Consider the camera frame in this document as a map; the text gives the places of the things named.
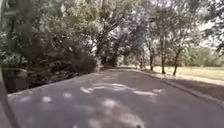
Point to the pale green grass lawn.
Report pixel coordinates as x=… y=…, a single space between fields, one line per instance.
x=200 y=72

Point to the dense trees and bushes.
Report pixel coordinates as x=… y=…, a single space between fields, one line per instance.
x=50 y=43

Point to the pale stone kerb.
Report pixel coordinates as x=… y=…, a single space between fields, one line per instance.
x=196 y=93

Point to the bare earth verge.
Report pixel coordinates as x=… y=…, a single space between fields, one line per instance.
x=206 y=87

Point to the distant row of trees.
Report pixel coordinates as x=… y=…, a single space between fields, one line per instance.
x=205 y=56

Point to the grey asphalt road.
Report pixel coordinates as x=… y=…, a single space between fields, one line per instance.
x=110 y=106

